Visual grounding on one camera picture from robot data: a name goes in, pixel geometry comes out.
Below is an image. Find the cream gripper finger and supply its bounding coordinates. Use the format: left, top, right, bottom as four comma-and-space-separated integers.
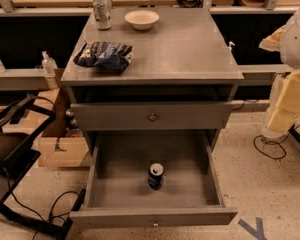
267, 70, 300, 133

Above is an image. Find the blue pepsi can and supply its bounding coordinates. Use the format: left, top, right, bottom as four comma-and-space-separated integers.
148, 163, 164, 190

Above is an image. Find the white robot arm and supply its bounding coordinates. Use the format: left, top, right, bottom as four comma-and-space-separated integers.
259, 7, 300, 139

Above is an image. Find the grey drawer cabinet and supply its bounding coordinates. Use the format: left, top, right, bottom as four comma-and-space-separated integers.
62, 7, 243, 145

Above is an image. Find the grey top drawer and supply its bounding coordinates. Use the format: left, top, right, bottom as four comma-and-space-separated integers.
71, 101, 232, 131

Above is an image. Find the grey open middle drawer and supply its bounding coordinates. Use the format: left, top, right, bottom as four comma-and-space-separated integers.
71, 131, 238, 229

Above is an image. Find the silver green soda can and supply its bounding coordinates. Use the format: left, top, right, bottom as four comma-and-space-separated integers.
93, 0, 111, 30

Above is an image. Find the white pump dispenser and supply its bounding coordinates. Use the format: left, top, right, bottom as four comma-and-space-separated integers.
228, 41, 236, 64

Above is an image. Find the white ceramic bowl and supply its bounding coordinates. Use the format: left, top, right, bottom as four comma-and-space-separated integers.
125, 10, 159, 31

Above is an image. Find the blue chip bag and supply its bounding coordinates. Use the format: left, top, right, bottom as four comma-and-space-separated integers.
73, 41, 134, 72

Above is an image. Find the cardboard box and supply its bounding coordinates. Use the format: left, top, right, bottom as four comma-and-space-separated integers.
1, 69, 91, 168

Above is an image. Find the clear plastic bottle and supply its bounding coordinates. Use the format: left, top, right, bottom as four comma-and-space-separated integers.
42, 51, 58, 76

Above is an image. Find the black floor cable left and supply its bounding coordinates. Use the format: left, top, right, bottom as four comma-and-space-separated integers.
3, 170, 81, 240

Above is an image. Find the black cart frame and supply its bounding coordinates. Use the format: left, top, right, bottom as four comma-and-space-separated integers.
0, 94, 86, 240

